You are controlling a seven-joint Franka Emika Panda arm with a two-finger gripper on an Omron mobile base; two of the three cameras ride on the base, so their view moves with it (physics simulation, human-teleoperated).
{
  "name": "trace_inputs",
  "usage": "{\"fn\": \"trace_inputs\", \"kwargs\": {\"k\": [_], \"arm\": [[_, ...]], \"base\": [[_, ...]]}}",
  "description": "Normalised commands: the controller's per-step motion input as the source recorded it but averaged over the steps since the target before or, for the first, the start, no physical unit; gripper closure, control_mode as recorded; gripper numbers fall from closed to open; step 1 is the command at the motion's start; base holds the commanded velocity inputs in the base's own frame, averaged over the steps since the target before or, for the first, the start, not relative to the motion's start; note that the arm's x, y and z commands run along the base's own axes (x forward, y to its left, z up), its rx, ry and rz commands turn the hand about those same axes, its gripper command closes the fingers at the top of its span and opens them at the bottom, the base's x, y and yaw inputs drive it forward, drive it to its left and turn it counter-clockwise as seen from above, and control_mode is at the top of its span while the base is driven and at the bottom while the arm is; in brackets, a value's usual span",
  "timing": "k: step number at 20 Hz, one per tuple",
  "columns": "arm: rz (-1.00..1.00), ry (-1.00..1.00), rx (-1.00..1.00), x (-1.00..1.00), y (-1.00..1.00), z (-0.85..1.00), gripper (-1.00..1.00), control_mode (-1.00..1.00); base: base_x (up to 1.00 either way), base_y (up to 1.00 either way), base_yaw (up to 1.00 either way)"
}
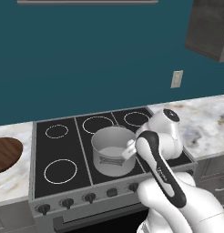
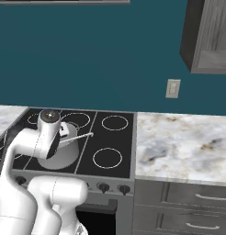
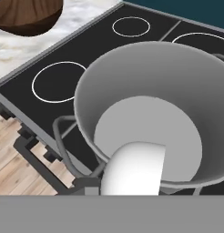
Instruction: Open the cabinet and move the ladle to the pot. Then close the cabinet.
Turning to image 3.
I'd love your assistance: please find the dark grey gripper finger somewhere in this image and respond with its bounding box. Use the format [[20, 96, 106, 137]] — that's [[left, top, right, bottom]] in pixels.
[[56, 177, 101, 197]]

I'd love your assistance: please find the grey metal pot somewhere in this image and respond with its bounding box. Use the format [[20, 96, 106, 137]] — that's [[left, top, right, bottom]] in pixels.
[[52, 40, 224, 197]]

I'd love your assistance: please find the dark grey stove knob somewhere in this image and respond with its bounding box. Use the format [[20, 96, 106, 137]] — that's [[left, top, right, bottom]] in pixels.
[[43, 147, 63, 163], [16, 124, 37, 142], [0, 106, 16, 122]]

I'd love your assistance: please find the white rounded cylinder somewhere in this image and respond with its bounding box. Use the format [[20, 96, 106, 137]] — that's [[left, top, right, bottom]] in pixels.
[[99, 141, 167, 197]]

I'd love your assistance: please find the brown wooden bowl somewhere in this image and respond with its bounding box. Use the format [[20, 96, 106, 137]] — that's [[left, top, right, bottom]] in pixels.
[[0, 0, 64, 37]]

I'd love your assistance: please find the dark grey oven door handle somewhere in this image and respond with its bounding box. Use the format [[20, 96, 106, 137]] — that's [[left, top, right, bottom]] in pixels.
[[13, 136, 76, 196]]

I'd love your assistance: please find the black hob with grey frame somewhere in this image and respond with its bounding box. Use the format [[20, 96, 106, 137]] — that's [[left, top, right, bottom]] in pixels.
[[0, 1, 224, 197]]

